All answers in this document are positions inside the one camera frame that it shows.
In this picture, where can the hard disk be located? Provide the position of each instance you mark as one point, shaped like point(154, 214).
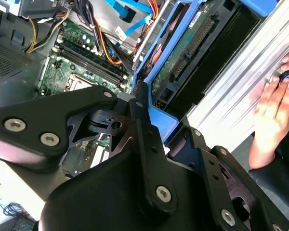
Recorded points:
point(173, 65)

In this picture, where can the person's right hand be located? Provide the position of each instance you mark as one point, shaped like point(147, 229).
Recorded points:
point(272, 120)

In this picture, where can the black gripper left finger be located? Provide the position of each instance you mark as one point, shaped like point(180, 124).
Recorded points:
point(38, 115)

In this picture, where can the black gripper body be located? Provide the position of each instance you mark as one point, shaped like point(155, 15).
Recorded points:
point(106, 197)

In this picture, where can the round black blue-ringed tool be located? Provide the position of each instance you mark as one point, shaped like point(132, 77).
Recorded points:
point(284, 76)

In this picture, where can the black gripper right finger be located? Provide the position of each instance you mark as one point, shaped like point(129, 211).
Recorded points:
point(214, 173)

